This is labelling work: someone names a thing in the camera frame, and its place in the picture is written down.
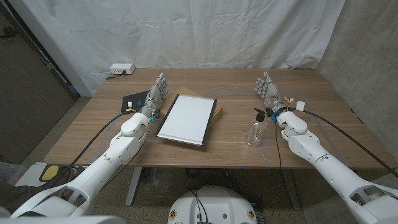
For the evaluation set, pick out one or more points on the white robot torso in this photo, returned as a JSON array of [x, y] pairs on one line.
[[214, 205]]

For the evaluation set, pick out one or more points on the black flat box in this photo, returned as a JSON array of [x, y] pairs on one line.
[[137, 96]]

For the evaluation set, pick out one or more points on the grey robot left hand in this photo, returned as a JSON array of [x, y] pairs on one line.
[[155, 95]]

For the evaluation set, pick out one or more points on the flat brown cardboard box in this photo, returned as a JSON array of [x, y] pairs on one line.
[[186, 91]]

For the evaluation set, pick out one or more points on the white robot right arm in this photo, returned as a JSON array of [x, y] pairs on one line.
[[329, 174]]

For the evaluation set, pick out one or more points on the white backdrop cloth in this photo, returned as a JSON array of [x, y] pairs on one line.
[[186, 34]]

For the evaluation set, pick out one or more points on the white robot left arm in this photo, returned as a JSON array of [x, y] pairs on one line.
[[105, 165]]

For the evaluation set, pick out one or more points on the white power strip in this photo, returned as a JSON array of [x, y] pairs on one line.
[[122, 68]]

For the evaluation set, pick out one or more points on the person's dark leg and shoe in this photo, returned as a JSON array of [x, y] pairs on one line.
[[15, 194]]

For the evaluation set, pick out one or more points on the yellow and black foot pedal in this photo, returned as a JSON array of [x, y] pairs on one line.
[[49, 172]]

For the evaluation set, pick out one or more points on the clear plastic bin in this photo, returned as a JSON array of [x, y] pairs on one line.
[[7, 172]]

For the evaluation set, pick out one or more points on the white floor platform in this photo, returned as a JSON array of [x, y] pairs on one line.
[[29, 175]]

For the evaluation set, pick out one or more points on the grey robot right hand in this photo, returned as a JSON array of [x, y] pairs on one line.
[[271, 93]]

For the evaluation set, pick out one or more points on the clear spray bottle black pump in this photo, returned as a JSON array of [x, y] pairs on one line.
[[255, 130]]

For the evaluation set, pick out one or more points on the small black-framed whiteboard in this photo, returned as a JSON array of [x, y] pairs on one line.
[[188, 119]]

